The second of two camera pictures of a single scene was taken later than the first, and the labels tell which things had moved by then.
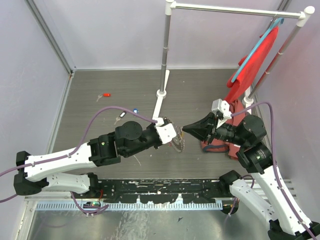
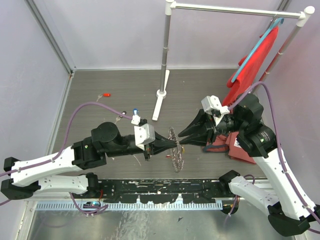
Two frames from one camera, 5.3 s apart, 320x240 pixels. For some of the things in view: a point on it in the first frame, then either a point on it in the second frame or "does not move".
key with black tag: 123,113 does not move
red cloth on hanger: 236,89 does not move
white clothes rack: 307,12 does not move
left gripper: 158,131 to 161,144
